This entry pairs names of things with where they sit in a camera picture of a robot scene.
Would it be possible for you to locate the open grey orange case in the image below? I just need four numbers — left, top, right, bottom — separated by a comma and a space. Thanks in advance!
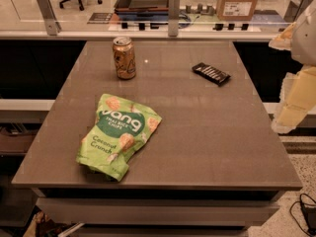
114, 0, 179, 17

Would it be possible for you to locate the middle metal glass bracket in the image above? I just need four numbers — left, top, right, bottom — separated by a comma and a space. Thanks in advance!
168, 0, 180, 37

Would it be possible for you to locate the cardboard box with label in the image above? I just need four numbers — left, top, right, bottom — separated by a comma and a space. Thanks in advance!
216, 0, 258, 21

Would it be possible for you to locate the green rice chip bag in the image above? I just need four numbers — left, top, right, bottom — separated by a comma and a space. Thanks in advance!
76, 94, 162, 182

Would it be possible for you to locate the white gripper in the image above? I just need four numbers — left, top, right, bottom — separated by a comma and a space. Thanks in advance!
269, 0, 316, 133

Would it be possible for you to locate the black cable on floor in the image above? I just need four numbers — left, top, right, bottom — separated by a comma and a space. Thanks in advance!
288, 193, 316, 237

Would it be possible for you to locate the right metal glass bracket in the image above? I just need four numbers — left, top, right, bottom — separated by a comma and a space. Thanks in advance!
283, 0, 313, 23

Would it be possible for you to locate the black power adapter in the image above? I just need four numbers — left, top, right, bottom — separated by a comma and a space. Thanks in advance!
301, 204, 316, 235

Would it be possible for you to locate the metal glass bracket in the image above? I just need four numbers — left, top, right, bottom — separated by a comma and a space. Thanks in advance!
283, 0, 313, 23
37, 0, 61, 36
168, 0, 180, 37

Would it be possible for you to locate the gold soda can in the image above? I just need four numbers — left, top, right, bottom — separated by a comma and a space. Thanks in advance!
113, 37, 136, 80

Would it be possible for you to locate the left metal glass bracket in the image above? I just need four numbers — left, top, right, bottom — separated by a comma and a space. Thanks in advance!
37, 0, 61, 36

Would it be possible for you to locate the black rxbar chocolate bar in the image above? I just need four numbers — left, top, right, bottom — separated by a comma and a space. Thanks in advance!
192, 62, 230, 87

